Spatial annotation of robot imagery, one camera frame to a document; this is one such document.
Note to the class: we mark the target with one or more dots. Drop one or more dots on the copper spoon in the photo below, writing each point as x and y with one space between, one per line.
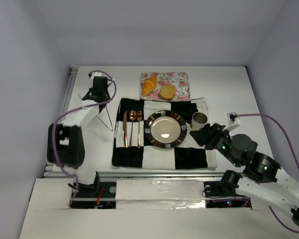
132 115

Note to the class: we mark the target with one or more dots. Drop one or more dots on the aluminium rail frame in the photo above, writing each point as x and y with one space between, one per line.
133 144

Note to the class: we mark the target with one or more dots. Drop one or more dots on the copper knife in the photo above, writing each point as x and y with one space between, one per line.
125 129

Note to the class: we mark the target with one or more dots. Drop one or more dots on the copper fork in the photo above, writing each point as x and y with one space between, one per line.
139 119

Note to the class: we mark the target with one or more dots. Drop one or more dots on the steel tongs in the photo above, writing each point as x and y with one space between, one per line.
107 119

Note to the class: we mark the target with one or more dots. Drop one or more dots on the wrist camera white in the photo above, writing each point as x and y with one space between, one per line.
94 74
233 122

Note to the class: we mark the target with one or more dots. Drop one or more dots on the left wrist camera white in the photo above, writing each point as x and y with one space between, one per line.
94 74

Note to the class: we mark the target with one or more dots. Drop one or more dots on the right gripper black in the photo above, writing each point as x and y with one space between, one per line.
212 137

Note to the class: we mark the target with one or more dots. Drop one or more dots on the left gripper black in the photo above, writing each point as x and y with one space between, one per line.
96 96

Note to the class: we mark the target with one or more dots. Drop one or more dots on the floral tray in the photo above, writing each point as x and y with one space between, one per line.
178 79

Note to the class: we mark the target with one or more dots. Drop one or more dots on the dark rimmed ceramic plate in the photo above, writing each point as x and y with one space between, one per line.
165 129

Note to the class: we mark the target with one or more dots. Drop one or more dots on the brown bread slice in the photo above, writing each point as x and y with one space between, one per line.
167 92

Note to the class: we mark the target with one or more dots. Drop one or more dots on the orange striped croissant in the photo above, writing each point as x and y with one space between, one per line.
149 85

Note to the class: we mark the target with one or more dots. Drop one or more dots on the steel cup with white sleeve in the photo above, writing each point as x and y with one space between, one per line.
199 121

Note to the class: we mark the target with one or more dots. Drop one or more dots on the black white checkered cloth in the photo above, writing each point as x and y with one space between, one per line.
187 156

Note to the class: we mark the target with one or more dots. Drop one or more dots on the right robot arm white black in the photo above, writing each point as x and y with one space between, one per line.
262 178

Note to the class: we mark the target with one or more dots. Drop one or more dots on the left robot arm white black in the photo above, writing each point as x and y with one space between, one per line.
65 145

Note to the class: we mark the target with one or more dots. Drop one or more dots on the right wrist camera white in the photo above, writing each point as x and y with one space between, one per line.
233 122

